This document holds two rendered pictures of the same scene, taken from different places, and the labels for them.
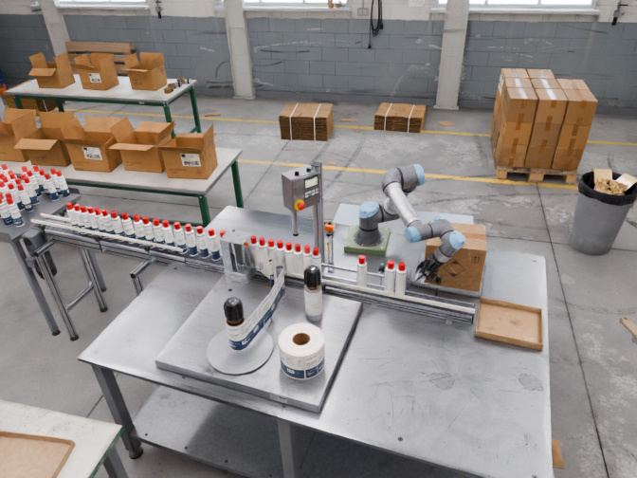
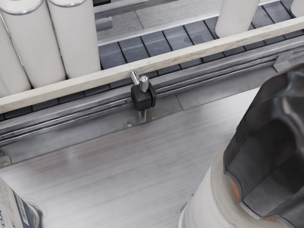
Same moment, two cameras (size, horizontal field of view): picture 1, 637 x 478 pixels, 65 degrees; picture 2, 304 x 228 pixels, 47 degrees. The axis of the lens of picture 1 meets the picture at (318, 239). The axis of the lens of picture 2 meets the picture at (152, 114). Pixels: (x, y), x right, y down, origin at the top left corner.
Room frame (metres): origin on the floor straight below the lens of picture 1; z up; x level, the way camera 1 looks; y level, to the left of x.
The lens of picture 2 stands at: (1.85, 0.17, 1.31)
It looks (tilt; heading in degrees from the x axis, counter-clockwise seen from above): 61 degrees down; 312
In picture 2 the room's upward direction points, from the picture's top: 7 degrees clockwise
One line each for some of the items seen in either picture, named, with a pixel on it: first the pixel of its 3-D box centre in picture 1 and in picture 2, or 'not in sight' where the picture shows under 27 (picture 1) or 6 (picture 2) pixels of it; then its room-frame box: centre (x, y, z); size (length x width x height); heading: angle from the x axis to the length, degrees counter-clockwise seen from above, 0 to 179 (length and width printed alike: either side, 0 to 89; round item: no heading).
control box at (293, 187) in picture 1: (301, 189); not in sight; (2.25, 0.08, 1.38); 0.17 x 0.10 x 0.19; 124
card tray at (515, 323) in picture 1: (509, 321); not in sight; (1.78, -0.92, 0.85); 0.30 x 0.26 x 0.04; 69
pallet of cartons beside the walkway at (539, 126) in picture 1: (536, 122); not in sight; (5.36, -2.52, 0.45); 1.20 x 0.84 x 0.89; 167
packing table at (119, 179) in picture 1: (119, 197); not in sight; (4.06, 1.82, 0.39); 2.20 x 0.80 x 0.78; 75
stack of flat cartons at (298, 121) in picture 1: (306, 121); not in sight; (6.42, 0.10, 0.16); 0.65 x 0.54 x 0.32; 80
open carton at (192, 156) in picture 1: (190, 150); not in sight; (3.75, 1.01, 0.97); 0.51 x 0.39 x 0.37; 170
